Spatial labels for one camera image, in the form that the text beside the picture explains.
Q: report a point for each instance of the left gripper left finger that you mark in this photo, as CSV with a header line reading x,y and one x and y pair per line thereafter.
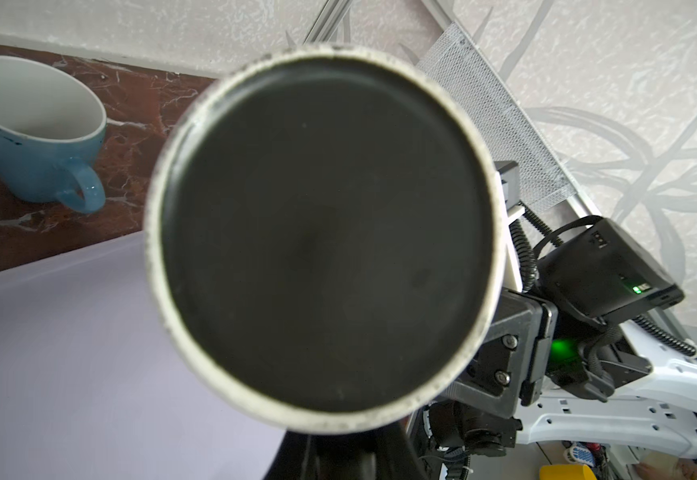
x,y
296,458

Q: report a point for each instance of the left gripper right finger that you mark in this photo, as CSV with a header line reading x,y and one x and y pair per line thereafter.
x,y
395,457

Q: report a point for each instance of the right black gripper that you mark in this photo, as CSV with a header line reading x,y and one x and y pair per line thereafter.
x,y
512,361

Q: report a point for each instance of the black mug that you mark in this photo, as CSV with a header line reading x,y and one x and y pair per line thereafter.
x,y
324,238

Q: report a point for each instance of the blue dotted square mug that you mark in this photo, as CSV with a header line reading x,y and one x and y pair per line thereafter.
x,y
52,128

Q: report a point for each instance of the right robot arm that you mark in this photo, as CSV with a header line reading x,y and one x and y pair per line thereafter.
x,y
578,351

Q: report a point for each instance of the lavender plastic tray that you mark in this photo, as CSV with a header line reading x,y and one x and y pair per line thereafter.
x,y
91,388

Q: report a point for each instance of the white wire basket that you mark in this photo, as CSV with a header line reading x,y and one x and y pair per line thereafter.
x,y
459,66

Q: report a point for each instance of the aluminium frame rail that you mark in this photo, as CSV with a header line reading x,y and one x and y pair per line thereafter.
x,y
333,13

